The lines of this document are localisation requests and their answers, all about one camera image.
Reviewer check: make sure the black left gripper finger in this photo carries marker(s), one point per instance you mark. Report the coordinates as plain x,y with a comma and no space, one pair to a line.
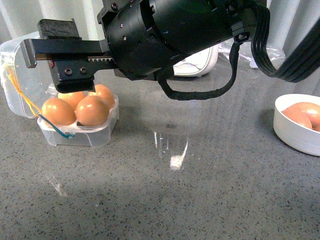
72,62

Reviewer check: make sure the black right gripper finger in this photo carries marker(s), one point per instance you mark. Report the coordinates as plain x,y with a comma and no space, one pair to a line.
58,29

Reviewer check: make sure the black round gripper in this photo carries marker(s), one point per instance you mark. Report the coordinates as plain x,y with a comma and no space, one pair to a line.
145,36

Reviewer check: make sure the brown top egg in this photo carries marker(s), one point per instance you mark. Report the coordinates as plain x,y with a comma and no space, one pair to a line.
92,111

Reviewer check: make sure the brown egg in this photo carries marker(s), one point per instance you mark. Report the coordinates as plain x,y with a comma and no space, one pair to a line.
312,111
298,117
92,111

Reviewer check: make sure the brown egg back left box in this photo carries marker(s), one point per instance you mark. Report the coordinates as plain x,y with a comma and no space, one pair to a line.
72,98

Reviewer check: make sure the brown egg box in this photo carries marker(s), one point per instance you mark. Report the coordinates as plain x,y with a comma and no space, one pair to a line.
72,98
105,93
58,112

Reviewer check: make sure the brown egg back right box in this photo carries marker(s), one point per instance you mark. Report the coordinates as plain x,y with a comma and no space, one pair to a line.
105,93

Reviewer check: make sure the brown egg front left box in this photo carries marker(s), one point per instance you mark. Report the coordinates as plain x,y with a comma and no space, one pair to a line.
58,112

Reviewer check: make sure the clear plastic egg box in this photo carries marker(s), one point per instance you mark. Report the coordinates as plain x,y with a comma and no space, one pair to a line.
26,90

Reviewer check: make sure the brown egg left in bowl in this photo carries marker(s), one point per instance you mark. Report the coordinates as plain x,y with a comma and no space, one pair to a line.
298,117

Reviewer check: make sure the brown egg front in bowl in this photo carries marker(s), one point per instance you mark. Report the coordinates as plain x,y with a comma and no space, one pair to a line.
312,111

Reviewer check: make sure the white soy milk maker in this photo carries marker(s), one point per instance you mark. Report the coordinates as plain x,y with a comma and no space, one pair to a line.
197,64

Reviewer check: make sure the clear plastic bag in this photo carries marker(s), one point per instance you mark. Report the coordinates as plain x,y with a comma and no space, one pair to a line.
245,57

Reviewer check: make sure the white round bowl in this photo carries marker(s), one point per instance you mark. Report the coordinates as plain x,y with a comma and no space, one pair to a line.
296,136

